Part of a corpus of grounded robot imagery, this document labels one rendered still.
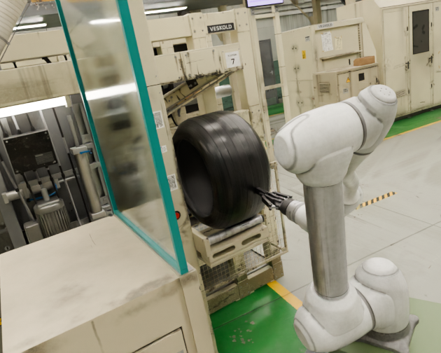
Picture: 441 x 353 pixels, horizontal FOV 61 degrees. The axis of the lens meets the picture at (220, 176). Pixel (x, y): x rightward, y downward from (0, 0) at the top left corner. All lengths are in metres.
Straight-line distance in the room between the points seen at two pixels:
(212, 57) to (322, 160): 1.30
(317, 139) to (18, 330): 0.74
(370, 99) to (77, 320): 0.80
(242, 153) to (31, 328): 1.11
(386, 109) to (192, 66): 1.25
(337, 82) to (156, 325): 5.51
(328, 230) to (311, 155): 0.24
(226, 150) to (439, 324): 1.01
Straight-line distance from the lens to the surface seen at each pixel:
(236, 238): 1.86
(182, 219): 1.77
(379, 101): 0.96
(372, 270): 1.29
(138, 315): 0.86
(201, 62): 2.04
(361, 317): 1.25
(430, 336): 1.49
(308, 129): 0.87
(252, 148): 1.69
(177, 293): 0.87
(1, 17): 1.84
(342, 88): 6.19
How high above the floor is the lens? 1.70
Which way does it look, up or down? 17 degrees down
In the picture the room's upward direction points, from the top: 10 degrees counter-clockwise
